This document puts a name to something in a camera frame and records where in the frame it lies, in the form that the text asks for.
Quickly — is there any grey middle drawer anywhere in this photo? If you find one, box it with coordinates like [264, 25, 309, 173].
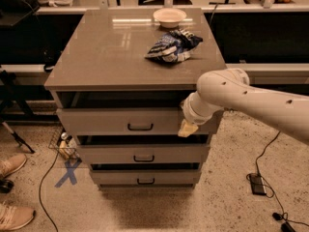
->
[77, 144, 210, 164]

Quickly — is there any grey drawer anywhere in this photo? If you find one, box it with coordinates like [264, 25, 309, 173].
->
[77, 144, 210, 164]
[90, 170, 201, 186]
[56, 105, 225, 136]

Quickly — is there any blue white chip bag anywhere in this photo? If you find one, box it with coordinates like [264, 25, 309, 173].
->
[145, 28, 203, 63]

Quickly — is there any upper beige sneaker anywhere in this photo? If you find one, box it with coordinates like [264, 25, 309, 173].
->
[0, 154, 27, 179]

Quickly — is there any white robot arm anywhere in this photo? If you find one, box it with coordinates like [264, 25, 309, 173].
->
[178, 69, 309, 144]

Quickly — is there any grey bottom drawer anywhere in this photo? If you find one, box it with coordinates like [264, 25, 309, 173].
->
[90, 170, 201, 186]

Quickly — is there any wire basket with items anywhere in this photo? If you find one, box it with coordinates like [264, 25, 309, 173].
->
[48, 127, 80, 160]

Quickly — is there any blue tape cross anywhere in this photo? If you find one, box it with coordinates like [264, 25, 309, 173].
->
[55, 159, 82, 188]

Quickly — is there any black round object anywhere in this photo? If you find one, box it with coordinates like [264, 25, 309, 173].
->
[0, 180, 14, 193]

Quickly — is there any black floor cable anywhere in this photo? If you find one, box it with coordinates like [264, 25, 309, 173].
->
[245, 130, 309, 232]
[38, 149, 61, 232]

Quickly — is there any black floor cable right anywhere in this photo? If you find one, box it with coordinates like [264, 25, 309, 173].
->
[245, 130, 309, 232]

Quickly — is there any grey drawer cabinet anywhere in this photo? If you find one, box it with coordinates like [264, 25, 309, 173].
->
[45, 8, 225, 188]

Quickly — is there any white bowl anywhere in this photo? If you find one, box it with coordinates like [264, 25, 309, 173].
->
[153, 8, 186, 28]

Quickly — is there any black floor cable left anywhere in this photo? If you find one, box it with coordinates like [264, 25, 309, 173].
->
[38, 149, 61, 232]

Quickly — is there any grey top drawer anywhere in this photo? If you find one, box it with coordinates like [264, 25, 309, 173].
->
[56, 105, 225, 136]

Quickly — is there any black power adapter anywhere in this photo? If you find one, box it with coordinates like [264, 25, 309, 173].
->
[249, 173, 267, 195]

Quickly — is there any beige sneaker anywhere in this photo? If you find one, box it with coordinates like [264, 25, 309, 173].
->
[0, 204, 36, 231]
[0, 154, 27, 179]

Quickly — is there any lower beige sneaker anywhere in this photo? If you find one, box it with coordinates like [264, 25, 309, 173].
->
[0, 204, 36, 231]

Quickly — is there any black tripod leg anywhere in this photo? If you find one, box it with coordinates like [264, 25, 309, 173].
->
[0, 117, 36, 154]

